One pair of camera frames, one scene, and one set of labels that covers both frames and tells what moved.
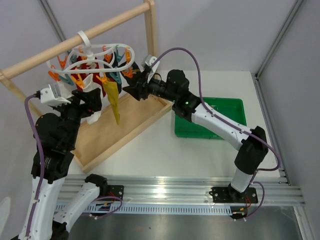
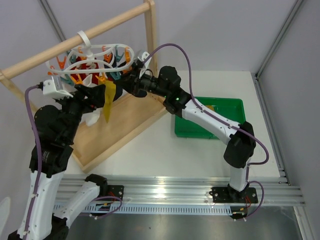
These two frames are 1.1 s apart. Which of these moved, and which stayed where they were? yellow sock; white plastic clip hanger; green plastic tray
Moved: yellow sock
Stayed: green plastic tray; white plastic clip hanger
